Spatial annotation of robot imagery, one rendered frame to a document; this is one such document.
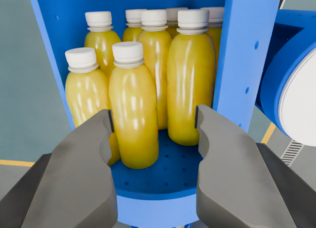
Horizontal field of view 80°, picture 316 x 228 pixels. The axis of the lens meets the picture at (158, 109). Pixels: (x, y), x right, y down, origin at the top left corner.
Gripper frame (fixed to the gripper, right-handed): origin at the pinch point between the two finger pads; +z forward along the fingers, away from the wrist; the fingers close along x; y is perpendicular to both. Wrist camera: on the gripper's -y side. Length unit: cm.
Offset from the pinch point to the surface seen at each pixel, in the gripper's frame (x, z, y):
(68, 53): -10.7, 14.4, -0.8
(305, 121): 32.5, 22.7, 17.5
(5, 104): -118, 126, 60
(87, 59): -8.5, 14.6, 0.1
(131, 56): -2.5, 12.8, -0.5
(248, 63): 8.4, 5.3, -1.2
